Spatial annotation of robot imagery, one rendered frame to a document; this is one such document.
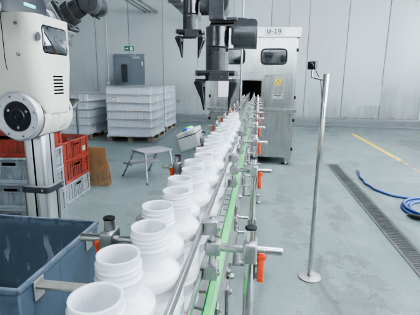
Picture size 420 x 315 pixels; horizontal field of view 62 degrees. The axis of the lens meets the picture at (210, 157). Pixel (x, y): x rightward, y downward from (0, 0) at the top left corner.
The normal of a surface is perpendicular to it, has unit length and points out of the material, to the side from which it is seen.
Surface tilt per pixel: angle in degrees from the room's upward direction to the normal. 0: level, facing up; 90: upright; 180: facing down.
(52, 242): 90
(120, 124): 89
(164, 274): 49
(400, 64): 90
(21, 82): 101
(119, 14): 90
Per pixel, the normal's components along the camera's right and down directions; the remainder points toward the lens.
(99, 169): -0.11, 0.38
